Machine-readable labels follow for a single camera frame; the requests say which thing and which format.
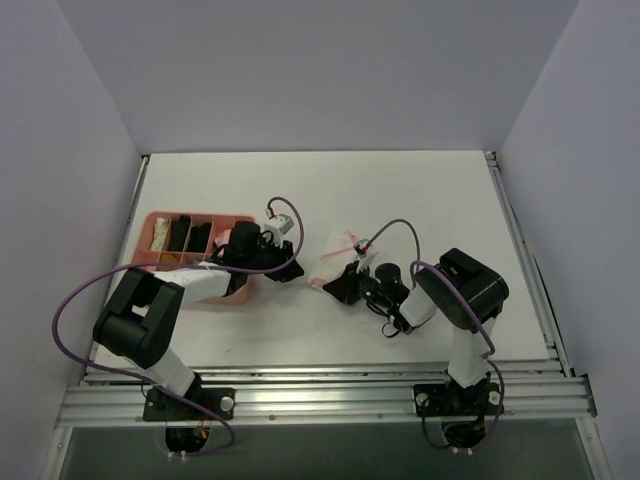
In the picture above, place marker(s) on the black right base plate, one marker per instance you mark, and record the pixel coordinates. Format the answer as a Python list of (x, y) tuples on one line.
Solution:
[(451, 400)]

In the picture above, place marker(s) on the white rolled cloth in tray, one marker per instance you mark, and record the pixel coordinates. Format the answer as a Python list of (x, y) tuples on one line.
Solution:
[(160, 232)]

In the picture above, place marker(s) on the black rolled cloth in tray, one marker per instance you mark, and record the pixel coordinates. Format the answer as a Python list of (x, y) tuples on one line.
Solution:
[(179, 230)]

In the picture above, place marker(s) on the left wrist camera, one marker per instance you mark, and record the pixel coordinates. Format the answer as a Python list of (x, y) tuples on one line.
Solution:
[(278, 226)]

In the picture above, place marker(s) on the pink rolled cloth in tray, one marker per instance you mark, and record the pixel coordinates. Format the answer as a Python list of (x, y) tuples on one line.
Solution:
[(222, 238)]

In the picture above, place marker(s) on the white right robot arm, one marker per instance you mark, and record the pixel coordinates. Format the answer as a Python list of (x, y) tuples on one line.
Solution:
[(463, 290)]

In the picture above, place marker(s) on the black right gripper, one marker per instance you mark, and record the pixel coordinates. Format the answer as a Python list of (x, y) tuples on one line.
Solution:
[(355, 279)]

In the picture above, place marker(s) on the orange rolled cloth in tray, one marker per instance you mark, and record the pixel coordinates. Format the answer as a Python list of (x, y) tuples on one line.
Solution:
[(169, 258)]

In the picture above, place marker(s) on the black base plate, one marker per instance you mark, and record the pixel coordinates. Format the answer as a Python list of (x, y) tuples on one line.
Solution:
[(451, 400), (162, 407)]

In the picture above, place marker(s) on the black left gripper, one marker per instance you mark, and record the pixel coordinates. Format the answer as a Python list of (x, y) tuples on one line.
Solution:
[(278, 255)]

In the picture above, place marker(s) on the white underwear with pink trim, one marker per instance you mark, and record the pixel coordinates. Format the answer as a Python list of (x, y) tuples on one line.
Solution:
[(337, 255)]

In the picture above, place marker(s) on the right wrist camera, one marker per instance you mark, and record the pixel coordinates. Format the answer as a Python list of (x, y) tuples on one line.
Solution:
[(365, 252)]

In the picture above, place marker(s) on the aluminium frame rail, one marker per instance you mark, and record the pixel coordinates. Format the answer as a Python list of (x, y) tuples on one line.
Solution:
[(343, 401)]

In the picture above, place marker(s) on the pink plastic organizer tray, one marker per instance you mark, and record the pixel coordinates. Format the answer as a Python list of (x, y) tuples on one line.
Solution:
[(220, 222)]

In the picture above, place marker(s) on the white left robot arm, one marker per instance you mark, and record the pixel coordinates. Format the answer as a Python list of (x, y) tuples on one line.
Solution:
[(139, 319)]

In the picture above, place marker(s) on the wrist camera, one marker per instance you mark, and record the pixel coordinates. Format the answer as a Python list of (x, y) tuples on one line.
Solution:
[(278, 226), (365, 252)]

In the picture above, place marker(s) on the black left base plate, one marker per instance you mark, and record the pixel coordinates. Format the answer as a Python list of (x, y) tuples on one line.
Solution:
[(162, 407)]

